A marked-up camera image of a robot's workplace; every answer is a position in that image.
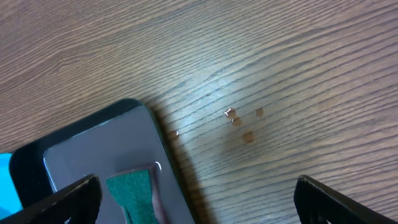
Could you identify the green sponge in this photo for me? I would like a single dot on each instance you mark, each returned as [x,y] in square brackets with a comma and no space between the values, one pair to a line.
[133,192]

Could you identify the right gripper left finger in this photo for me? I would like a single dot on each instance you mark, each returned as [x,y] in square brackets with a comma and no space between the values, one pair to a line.
[78,203]

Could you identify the teal plastic tray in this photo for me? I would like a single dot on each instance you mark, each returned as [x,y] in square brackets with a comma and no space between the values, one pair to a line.
[9,199]

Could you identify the black rectangular tray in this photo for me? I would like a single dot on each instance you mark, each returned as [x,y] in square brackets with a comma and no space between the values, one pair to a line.
[123,136]

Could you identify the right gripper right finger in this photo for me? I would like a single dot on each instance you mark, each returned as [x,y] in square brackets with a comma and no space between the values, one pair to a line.
[317,203]

